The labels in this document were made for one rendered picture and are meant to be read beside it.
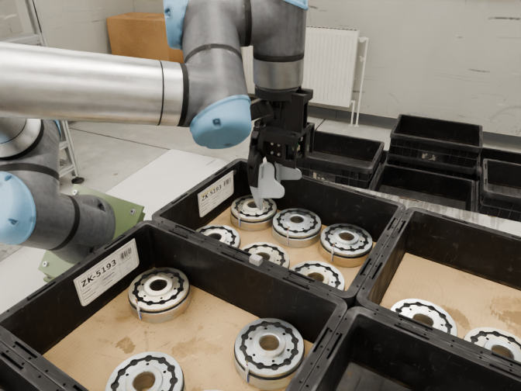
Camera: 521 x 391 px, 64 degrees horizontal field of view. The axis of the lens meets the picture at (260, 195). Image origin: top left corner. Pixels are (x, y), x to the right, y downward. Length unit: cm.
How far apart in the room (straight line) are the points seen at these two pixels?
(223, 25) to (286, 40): 9
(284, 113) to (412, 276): 40
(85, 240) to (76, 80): 49
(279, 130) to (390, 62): 302
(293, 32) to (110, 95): 26
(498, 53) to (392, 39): 75
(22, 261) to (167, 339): 56
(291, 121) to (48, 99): 33
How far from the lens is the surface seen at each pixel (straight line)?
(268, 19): 59
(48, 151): 88
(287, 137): 63
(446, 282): 85
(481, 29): 355
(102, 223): 92
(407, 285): 82
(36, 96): 48
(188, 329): 71
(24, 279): 111
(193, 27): 56
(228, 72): 51
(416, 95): 367
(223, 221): 93
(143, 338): 71
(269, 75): 61
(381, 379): 67
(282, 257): 78
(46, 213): 83
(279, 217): 89
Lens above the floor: 136
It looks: 31 degrees down
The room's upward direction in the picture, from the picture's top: straight up
